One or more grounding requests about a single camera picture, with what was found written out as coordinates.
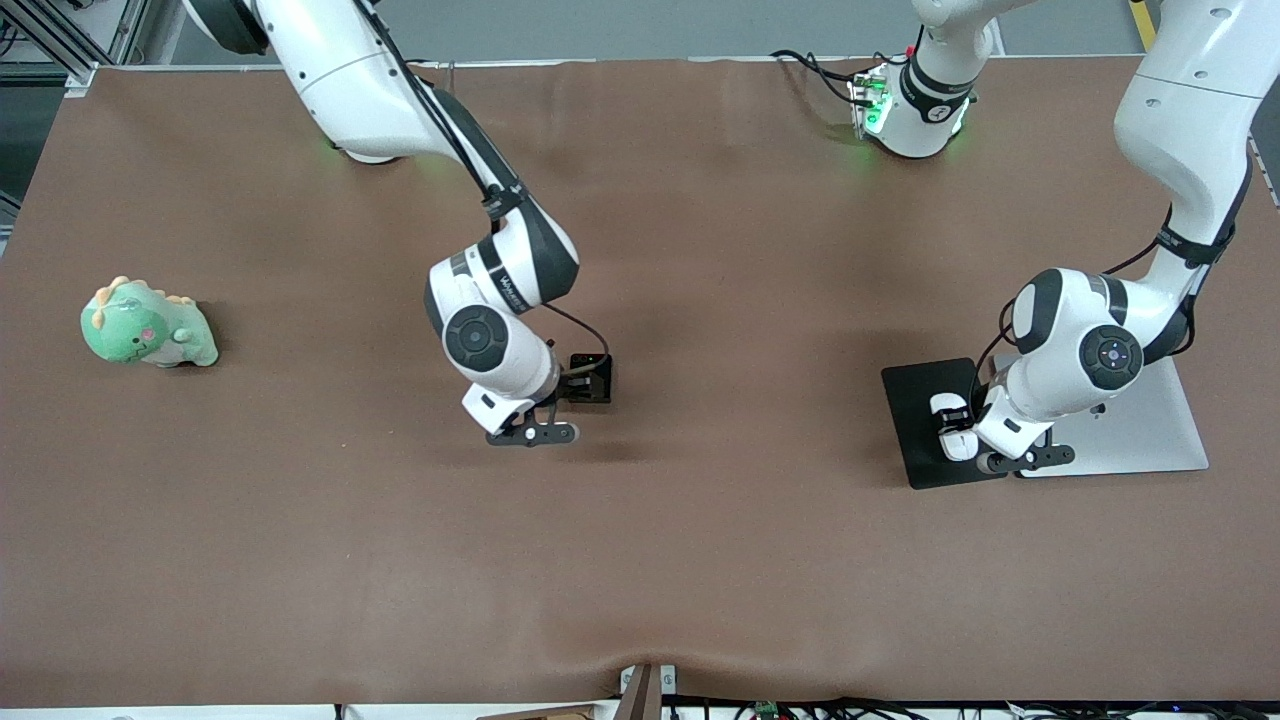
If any white computer mouse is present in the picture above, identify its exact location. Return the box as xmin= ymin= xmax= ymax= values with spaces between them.
xmin=929 ymin=392 xmax=981 ymax=462

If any black mouse pad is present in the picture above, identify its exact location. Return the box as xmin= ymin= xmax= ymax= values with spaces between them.
xmin=881 ymin=357 xmax=1013 ymax=491

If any silver closed laptop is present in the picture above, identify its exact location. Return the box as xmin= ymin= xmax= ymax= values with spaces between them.
xmin=990 ymin=352 xmax=1210 ymax=479

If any brown table mat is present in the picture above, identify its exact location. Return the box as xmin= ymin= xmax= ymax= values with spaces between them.
xmin=0 ymin=57 xmax=1280 ymax=707

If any green dinosaur plush toy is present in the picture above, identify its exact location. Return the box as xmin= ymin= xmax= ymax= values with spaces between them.
xmin=80 ymin=276 xmax=220 ymax=369

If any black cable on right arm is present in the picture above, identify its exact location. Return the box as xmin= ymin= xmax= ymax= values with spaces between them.
xmin=350 ymin=0 xmax=613 ymax=363

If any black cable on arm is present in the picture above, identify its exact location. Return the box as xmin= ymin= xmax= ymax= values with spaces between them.
xmin=350 ymin=0 xmax=613 ymax=363
xmin=972 ymin=150 xmax=1256 ymax=401

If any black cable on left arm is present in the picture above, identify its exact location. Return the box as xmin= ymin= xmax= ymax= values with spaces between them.
xmin=972 ymin=150 xmax=1256 ymax=401

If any metal bracket at table edge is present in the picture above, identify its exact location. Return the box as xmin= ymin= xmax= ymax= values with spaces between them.
xmin=619 ymin=664 xmax=679 ymax=697

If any brown wooden post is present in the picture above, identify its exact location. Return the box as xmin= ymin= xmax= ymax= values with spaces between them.
xmin=612 ymin=664 xmax=664 ymax=720

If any black cable at arm base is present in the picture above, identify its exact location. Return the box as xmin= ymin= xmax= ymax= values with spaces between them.
xmin=770 ymin=48 xmax=865 ymax=107

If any aluminium frame profile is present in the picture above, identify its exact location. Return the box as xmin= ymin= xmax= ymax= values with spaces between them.
xmin=0 ymin=0 xmax=151 ymax=97

